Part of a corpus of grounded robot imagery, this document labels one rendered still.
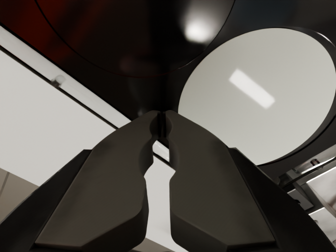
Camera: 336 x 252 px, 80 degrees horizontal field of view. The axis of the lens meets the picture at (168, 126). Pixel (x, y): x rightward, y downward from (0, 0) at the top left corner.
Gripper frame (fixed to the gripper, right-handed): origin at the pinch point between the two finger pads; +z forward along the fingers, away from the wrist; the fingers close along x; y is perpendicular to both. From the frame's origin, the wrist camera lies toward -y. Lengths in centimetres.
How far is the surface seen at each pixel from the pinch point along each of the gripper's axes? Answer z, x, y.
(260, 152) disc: 1.4, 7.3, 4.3
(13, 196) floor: 91, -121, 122
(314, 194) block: 2.0, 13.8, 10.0
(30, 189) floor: 91, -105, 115
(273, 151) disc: 1.4, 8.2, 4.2
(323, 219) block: 0.7, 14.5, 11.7
